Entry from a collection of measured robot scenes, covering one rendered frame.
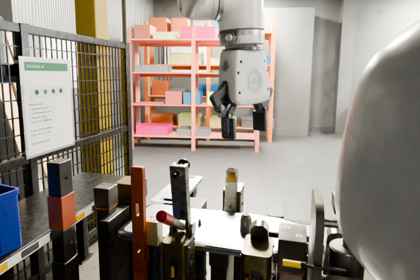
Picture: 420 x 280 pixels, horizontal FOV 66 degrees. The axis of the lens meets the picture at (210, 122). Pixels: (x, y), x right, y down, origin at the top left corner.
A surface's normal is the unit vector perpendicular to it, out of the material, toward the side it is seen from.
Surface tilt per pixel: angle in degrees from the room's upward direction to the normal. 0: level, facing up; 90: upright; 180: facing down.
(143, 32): 90
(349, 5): 90
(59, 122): 90
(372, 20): 90
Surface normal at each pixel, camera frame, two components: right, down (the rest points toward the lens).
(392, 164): -0.82, 0.12
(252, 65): 0.67, 0.06
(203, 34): -0.12, 0.14
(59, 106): 0.97, 0.04
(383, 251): -0.65, 0.42
